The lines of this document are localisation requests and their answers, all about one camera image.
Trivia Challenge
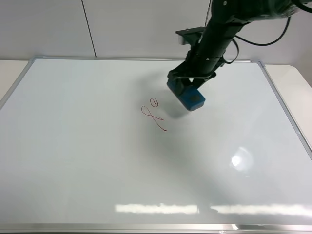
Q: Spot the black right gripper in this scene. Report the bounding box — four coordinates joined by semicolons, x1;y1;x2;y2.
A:
168;45;226;96

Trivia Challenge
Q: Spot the blue board eraser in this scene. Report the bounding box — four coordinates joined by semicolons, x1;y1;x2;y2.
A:
167;80;206;111

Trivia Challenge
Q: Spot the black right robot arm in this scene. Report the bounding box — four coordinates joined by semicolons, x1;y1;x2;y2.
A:
168;0;312;94

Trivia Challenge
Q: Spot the red marker scribble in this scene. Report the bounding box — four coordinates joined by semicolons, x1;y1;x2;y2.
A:
141;98;167;132

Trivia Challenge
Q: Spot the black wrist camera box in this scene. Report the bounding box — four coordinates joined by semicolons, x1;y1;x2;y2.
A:
175;27;205;46

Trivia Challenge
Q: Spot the white whiteboard with aluminium frame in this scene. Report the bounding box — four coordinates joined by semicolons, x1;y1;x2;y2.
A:
0;57;312;234

